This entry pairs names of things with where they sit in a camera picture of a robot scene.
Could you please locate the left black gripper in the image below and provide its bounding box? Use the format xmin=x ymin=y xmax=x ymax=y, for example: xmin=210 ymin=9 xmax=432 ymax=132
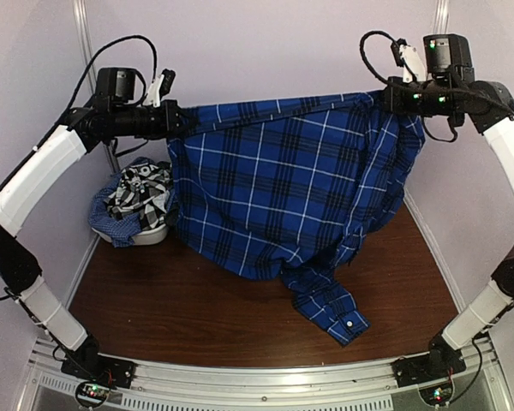
xmin=111 ymin=98 xmax=197 ymax=139

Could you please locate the blue plaid long sleeve shirt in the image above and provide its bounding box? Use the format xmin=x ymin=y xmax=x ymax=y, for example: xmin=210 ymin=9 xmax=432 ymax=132
xmin=168 ymin=92 xmax=425 ymax=345

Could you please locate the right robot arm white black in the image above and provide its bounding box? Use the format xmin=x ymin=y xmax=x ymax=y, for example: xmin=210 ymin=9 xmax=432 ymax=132
xmin=385 ymin=34 xmax=514 ymax=378

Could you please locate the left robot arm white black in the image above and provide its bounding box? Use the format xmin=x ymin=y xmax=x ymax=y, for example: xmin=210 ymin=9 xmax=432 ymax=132
xmin=0 ymin=68 xmax=194 ymax=380

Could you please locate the black white patterned shirt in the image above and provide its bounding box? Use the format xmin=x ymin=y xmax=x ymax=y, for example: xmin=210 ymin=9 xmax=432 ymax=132
xmin=104 ymin=160 xmax=173 ymax=231

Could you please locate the black pinstripe shirt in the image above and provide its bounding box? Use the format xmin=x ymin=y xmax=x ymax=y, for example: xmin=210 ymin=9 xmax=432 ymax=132
xmin=164 ymin=201 xmax=180 ymax=227

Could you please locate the white laundry basket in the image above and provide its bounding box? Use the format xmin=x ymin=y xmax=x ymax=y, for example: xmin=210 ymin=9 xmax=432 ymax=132
xmin=92 ymin=224 xmax=170 ymax=248

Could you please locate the small blue check shirt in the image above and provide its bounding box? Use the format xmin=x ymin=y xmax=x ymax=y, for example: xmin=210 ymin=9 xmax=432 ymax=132
xmin=88 ymin=186 xmax=143 ymax=235

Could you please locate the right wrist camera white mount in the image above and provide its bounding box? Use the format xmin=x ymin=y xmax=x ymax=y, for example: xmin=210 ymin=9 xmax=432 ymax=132
xmin=391 ymin=39 xmax=427 ymax=83

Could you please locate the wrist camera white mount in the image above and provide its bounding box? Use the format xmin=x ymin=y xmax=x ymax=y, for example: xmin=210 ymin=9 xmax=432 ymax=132
xmin=391 ymin=39 xmax=427 ymax=83
xmin=142 ymin=68 xmax=176 ymax=108

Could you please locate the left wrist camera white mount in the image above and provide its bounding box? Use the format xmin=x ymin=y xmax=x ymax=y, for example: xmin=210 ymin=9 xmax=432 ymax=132
xmin=142 ymin=68 xmax=176 ymax=108

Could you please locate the right aluminium corner post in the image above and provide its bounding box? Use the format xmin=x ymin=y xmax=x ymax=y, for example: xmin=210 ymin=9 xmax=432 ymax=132
xmin=400 ymin=0 xmax=451 ymax=202

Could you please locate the aluminium corner post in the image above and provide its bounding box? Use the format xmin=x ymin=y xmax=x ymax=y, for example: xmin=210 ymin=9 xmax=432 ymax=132
xmin=72 ymin=0 xmax=119 ymax=173
xmin=400 ymin=0 xmax=451 ymax=202

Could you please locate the left black cable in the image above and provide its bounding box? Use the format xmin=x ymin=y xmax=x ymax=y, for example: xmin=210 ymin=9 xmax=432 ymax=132
xmin=63 ymin=36 xmax=158 ymax=121

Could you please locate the left aluminium corner post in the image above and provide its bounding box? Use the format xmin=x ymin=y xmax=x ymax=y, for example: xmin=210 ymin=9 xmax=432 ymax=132
xmin=72 ymin=0 xmax=119 ymax=173

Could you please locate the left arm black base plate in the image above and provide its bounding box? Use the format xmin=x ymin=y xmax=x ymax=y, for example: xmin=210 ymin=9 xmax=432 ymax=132
xmin=61 ymin=354 xmax=135 ymax=389

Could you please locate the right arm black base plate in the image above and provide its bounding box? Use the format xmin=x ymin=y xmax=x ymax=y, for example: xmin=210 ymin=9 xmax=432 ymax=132
xmin=391 ymin=351 xmax=466 ymax=388

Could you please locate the front aluminium rail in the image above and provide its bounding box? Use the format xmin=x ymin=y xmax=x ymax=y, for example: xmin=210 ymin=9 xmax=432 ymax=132
xmin=14 ymin=337 xmax=514 ymax=410

